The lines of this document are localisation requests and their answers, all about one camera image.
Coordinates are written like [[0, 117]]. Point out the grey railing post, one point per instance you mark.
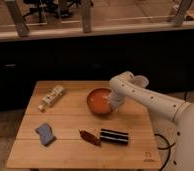
[[182, 9], [17, 18], [86, 16]]

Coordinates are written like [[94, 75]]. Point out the clear plastic cup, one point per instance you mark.
[[141, 81]]

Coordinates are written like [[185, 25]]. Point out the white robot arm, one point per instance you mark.
[[177, 110]]

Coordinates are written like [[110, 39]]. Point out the orange ceramic bowl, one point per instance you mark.
[[97, 101]]

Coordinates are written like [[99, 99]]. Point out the right grey railing post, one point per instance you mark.
[[182, 9]]

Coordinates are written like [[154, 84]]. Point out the left grey railing post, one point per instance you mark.
[[17, 18]]

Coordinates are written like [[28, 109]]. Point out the middle grey railing post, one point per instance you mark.
[[86, 16]]

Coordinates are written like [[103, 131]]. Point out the black striped rectangular case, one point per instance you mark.
[[114, 136]]

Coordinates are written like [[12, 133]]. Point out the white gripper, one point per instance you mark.
[[115, 100]]

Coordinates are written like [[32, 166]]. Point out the red chili pepper toy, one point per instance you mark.
[[89, 138]]

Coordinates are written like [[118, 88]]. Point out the black office chair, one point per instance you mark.
[[49, 6]]

